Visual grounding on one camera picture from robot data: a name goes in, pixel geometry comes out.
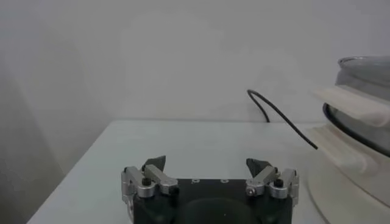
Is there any black cooker power cord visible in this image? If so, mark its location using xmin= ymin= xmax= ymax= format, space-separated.
xmin=246 ymin=89 xmax=319 ymax=150

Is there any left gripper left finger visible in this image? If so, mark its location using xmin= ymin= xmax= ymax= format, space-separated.
xmin=121 ymin=155 xmax=179 ymax=223

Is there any cream electric cooker base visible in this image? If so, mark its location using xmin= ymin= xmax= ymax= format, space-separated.
xmin=306 ymin=85 xmax=390 ymax=224

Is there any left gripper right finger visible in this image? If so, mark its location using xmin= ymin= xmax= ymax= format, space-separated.
xmin=246 ymin=158 xmax=300 ymax=208

